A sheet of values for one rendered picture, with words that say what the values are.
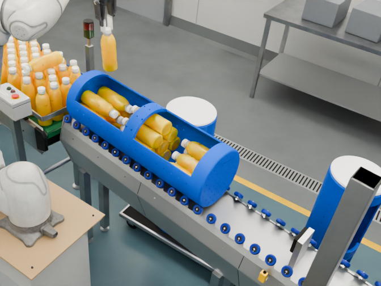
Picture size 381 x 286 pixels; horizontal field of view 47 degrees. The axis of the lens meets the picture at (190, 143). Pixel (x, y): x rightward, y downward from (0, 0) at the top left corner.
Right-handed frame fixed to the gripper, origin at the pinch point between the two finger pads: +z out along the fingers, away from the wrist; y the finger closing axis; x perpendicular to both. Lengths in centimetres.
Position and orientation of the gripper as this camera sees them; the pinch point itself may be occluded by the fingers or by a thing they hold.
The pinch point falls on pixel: (106, 24)
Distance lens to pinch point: 214.4
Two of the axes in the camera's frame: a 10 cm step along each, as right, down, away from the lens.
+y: 6.0, -5.2, 6.0
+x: -7.9, -4.8, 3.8
